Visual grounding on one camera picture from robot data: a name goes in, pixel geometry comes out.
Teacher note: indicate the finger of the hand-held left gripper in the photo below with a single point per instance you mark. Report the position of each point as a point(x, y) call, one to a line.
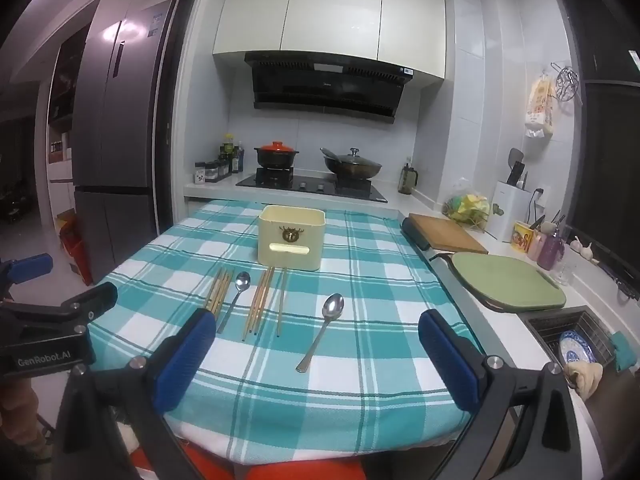
point(92, 300)
point(30, 266)

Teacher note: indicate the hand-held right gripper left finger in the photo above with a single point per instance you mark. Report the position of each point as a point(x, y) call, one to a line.
point(182, 362)

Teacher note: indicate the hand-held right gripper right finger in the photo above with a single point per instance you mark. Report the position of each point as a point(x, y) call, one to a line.
point(447, 362)

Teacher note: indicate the set of wooden chopsticks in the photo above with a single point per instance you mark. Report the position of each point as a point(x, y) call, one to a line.
point(258, 302)

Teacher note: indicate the metal spoon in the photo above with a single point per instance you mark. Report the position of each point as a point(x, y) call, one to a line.
point(243, 281)
point(334, 306)

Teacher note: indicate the cream utensil holder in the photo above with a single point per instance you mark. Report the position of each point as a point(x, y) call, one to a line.
point(272, 225)

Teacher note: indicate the person's left hand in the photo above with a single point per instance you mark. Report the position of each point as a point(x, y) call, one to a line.
point(17, 410)

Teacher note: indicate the red box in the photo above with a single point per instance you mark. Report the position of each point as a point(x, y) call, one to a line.
point(75, 250)

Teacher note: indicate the teal plaid tablecloth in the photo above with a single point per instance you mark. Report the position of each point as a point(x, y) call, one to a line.
point(350, 385)

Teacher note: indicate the green cutting board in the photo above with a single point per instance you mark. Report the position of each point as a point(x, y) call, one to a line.
point(505, 280)

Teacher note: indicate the sink dish rack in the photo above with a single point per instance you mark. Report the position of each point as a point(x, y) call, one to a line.
point(545, 330)

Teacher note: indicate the blue white plate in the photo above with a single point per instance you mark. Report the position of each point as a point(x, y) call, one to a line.
point(575, 347)

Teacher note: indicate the wooden cutting board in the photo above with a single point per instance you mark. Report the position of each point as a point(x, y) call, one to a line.
point(447, 232)

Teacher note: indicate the beige cloth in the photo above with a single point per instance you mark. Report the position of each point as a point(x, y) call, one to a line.
point(585, 377)

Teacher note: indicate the clear glass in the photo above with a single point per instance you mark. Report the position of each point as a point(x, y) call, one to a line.
point(564, 274)

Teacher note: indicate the pink cup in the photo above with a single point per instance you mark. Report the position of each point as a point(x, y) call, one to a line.
point(536, 246)

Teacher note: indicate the yellow printed cup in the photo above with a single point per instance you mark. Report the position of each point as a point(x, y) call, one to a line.
point(521, 236)

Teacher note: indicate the purple bottle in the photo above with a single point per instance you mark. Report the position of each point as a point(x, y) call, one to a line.
point(550, 252)

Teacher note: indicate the grey refrigerator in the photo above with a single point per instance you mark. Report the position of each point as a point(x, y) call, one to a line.
point(115, 135)

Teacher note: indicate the plastic bag of yellow items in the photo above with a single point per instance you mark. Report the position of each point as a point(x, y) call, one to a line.
point(467, 207)

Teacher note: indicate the white label spice jar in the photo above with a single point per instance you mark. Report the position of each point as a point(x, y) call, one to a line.
point(200, 176)

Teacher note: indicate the white knife block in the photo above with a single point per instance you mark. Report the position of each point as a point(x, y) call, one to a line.
point(510, 210)

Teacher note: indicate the garlic bulb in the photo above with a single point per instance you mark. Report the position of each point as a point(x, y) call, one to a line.
point(591, 254)
point(577, 246)

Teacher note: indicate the dark lid spice jar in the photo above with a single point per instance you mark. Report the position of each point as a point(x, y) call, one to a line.
point(211, 171)
point(220, 169)
point(227, 167)

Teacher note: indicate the dark green water jug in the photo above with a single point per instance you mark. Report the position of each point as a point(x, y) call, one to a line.
point(407, 180)

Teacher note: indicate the dark sauce bottle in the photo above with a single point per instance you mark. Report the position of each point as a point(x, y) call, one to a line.
point(234, 162)

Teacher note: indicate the yellow cap oil bottle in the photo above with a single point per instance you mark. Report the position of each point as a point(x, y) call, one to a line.
point(228, 152)

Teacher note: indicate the blue label sauce bottle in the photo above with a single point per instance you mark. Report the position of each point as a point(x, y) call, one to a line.
point(240, 157)

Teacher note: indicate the grey spatula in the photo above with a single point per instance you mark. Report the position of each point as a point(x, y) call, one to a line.
point(516, 157)

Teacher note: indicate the black gas stove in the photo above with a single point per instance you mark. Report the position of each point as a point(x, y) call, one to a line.
point(310, 186)

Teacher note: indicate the dark wok with lid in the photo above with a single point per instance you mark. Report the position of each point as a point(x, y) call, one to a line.
point(352, 165)

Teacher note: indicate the black clay pot orange lid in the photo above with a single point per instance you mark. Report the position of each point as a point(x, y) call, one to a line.
point(276, 155)

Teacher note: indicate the hanging pack of plastic bags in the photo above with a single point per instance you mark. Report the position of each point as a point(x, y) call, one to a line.
point(541, 107)

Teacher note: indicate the black range hood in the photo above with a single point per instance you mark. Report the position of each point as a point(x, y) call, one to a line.
point(325, 85)

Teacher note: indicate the hanging metal steamer rack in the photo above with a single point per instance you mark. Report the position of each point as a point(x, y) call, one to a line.
point(567, 82)

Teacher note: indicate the wall outlet with plug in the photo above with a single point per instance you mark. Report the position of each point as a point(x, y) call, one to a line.
point(540, 196)

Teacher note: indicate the white wall cabinet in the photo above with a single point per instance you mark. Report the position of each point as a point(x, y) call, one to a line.
point(330, 5)

